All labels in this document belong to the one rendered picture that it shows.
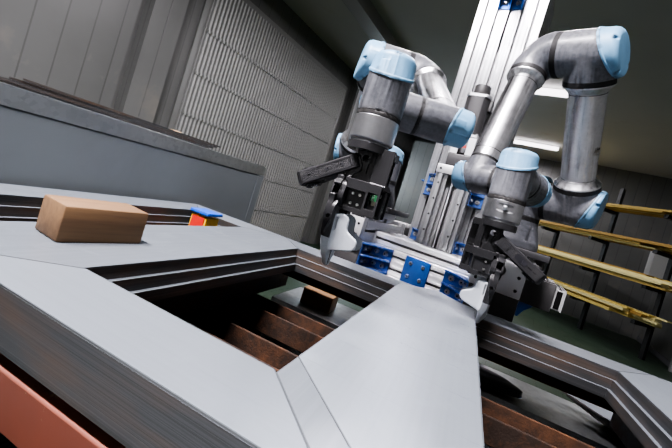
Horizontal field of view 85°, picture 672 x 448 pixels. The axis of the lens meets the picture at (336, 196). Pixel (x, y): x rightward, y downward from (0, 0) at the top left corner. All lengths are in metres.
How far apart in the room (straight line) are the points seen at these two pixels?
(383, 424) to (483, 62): 1.43
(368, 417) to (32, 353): 0.29
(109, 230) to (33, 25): 3.20
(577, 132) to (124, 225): 1.05
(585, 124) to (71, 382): 1.12
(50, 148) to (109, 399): 0.71
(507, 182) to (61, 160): 0.95
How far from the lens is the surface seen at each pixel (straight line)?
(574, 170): 1.19
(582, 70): 1.11
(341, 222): 0.60
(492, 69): 1.62
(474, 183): 0.95
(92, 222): 0.61
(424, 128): 0.72
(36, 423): 0.43
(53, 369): 0.40
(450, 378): 0.50
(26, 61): 3.73
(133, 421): 0.35
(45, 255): 0.54
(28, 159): 0.97
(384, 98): 0.60
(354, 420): 0.34
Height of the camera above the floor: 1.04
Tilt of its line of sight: 1 degrees down
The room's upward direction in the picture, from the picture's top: 17 degrees clockwise
